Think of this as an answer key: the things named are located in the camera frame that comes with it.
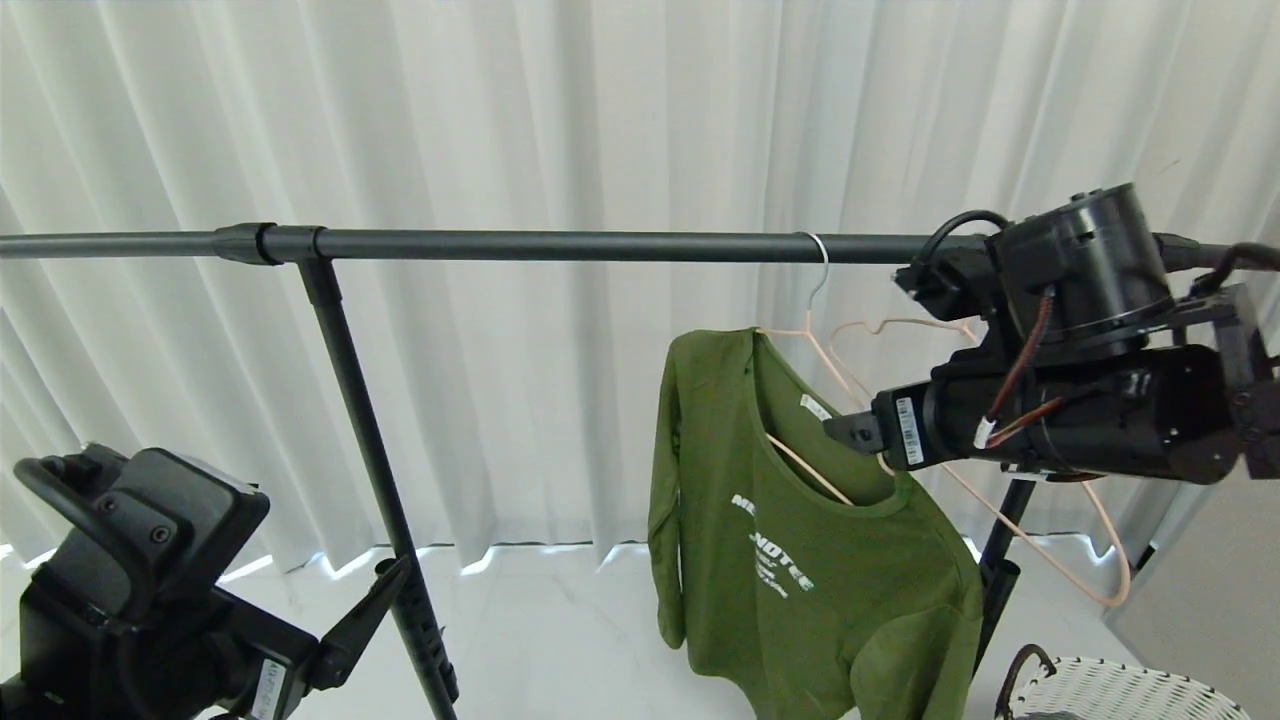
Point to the black clothes rack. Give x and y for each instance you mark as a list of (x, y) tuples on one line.
[(550, 245)]

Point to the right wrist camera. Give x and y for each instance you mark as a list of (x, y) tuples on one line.
[(950, 285)]

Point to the green long-sleeved shirt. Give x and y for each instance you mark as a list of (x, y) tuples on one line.
[(800, 620)]

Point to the white laundry basket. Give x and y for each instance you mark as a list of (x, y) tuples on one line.
[(1120, 690)]

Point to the white curtain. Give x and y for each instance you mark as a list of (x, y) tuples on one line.
[(550, 120)]

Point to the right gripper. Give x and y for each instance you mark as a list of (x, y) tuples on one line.
[(1120, 420)]

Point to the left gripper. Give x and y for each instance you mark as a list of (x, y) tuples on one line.
[(150, 660)]

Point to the pink clothes hanger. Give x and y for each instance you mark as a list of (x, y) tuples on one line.
[(808, 469), (1128, 578)]

